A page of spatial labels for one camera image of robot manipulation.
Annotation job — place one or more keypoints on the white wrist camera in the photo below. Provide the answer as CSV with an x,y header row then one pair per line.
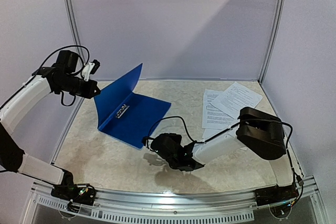
x,y
89,69
146,141

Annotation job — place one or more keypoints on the left aluminium corner post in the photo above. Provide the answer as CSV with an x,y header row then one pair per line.
x,y
81,50

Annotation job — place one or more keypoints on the blue file folder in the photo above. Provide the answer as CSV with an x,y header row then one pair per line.
x,y
125,115

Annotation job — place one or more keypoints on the bottom white paper sheet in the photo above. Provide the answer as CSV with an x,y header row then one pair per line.
x,y
211,132

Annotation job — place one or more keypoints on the aluminium corner post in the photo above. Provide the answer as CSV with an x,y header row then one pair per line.
x,y
81,50
272,40

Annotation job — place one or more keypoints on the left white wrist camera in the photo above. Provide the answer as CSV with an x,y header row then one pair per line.
x,y
89,69

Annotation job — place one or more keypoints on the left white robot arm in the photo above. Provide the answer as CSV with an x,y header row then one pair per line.
x,y
69,74

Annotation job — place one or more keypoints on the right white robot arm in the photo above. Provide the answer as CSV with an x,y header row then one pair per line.
x,y
258,131

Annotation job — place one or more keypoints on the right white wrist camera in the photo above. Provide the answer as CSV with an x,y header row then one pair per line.
x,y
146,141

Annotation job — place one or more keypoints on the perforated white cable tray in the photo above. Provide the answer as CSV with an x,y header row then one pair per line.
x,y
56,211

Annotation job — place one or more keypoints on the aluminium front rail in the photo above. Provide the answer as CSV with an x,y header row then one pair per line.
x,y
230,201

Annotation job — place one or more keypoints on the printed paper sheet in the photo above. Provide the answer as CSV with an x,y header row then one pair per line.
x,y
235,98
214,118

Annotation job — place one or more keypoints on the folder metal clip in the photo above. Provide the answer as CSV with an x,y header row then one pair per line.
x,y
121,111

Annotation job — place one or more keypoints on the right aluminium corner post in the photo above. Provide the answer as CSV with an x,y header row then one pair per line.
x,y
272,40

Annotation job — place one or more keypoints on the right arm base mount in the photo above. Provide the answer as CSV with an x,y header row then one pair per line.
x,y
276,194

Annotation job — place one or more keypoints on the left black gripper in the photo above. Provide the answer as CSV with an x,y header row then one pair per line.
x,y
87,93

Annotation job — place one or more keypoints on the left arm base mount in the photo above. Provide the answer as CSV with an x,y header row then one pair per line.
x,y
78,193

